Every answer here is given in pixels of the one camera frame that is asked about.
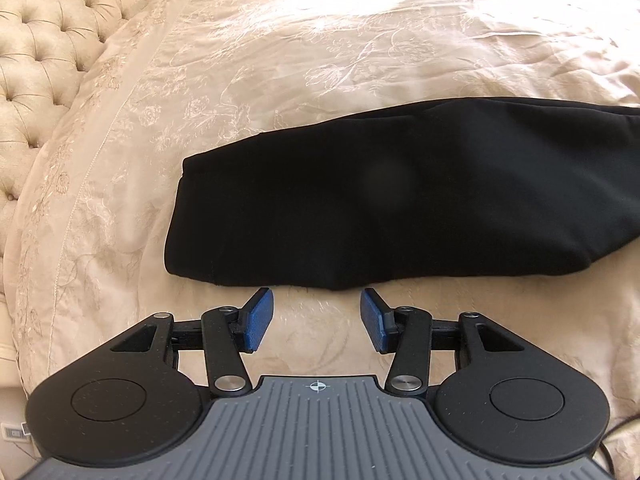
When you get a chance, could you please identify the black pants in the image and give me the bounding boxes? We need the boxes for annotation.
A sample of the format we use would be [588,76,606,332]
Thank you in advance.
[164,98,639,290]

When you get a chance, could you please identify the cream embroidered bedspread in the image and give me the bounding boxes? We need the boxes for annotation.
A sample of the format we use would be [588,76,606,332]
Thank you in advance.
[3,0,639,426]

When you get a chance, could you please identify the beige tufted headboard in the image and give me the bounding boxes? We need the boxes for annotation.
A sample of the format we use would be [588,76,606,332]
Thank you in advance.
[0,0,156,256]

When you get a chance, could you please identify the white wall socket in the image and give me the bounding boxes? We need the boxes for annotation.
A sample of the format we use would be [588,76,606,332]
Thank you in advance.
[1,422,29,442]

